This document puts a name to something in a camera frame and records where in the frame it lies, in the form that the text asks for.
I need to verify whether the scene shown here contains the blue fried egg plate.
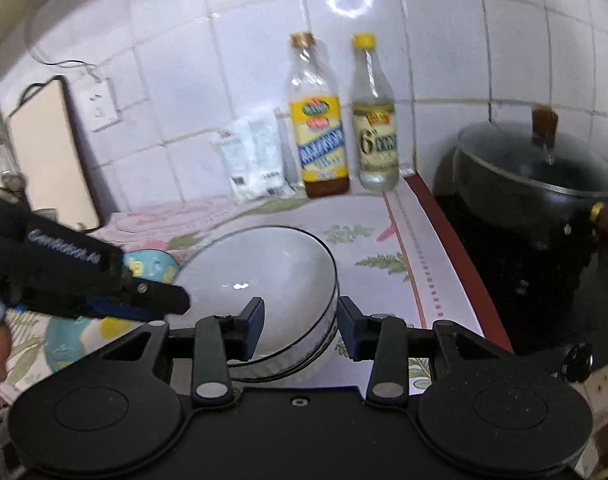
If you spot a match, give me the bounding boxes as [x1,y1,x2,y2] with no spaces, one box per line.
[42,248,180,372]

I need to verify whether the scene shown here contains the white bowl black rim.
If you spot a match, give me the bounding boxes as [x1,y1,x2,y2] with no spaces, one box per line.
[168,226,340,385]

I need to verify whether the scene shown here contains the hanging metal ladles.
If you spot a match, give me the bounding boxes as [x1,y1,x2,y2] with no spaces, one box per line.
[0,109,26,194]

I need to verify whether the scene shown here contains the white cutting board dark rim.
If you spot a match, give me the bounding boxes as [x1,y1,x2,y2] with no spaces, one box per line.
[7,75,106,232]

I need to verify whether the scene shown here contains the white salt bag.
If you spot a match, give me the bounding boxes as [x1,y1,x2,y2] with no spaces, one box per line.
[210,108,295,204]

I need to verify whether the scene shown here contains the black pot with glass lid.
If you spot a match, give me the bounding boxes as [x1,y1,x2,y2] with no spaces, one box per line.
[453,106,608,234]

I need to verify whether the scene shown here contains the clear vinegar bottle yellow cap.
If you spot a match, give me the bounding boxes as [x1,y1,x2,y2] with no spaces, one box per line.
[351,32,400,193]

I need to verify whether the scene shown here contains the yellow label oil bottle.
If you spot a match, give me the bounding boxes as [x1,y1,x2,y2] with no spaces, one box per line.
[288,32,350,198]

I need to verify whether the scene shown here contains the white wall power socket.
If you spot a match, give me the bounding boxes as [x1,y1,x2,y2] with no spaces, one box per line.
[77,79,122,132]

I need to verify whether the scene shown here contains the black power cable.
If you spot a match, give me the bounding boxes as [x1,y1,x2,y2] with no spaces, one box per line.
[22,0,104,84]

